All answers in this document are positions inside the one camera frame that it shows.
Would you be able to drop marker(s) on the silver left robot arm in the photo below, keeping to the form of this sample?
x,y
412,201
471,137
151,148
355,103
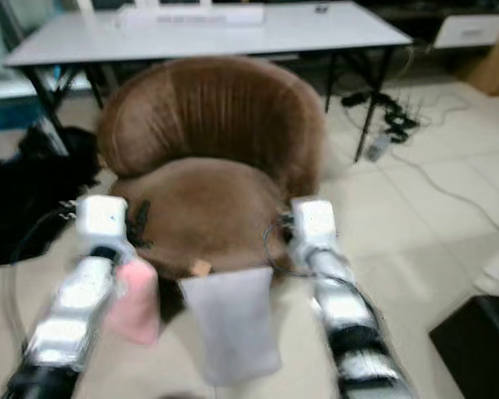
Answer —
x,y
71,312

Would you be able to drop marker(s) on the white power adapter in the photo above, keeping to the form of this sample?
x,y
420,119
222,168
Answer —
x,y
378,148

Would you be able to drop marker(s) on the black box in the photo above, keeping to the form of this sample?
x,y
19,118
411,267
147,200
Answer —
x,y
478,349

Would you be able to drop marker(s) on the long white box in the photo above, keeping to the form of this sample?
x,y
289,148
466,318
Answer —
x,y
191,17

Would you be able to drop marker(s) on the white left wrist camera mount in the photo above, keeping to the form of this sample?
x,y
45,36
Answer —
x,y
101,223

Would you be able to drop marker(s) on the white folding table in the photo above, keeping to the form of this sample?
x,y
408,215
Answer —
x,y
216,41

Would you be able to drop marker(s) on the brown velvet tub sofa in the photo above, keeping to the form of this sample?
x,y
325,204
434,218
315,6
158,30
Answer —
x,y
212,125

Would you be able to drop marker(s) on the brown cardboard box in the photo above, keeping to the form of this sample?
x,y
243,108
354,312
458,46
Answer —
x,y
492,71

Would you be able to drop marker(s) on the black power strip with plugs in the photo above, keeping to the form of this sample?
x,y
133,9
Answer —
x,y
395,120

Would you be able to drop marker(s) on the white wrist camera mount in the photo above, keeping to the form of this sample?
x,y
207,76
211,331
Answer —
x,y
101,223
313,221

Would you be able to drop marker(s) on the small tan tag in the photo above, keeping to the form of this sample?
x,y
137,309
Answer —
x,y
201,268

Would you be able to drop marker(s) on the black bag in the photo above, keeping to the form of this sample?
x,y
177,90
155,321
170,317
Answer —
x,y
33,195

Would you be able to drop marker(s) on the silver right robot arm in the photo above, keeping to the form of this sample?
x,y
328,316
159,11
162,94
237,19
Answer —
x,y
345,316

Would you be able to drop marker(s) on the grey pillow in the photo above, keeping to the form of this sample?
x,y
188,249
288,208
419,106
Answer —
x,y
233,328

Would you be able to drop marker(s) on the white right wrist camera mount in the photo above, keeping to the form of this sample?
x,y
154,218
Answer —
x,y
313,221

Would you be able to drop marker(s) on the small black item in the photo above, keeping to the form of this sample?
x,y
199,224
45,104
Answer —
x,y
321,8

